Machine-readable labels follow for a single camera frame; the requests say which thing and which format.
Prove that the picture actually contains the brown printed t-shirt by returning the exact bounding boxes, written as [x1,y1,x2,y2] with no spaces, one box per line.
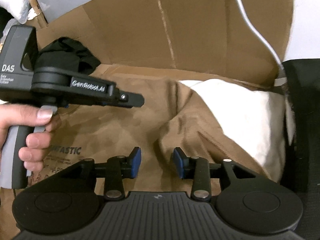
[0,63,276,230]

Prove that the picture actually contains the person's left hand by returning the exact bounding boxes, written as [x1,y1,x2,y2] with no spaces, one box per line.
[1,103,62,172]

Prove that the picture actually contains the black clothing pile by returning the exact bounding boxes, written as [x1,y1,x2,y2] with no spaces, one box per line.
[34,37,101,75]

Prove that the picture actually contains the white bear print bedsheet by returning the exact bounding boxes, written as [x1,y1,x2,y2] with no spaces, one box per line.
[181,79,296,182]

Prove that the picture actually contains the black bag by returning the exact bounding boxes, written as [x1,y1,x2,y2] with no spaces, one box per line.
[283,59,319,194]

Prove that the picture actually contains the brown cardboard box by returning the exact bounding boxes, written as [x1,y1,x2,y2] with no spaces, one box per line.
[28,0,279,88]

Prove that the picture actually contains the white cable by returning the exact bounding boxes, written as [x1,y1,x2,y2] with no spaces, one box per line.
[226,0,284,73]

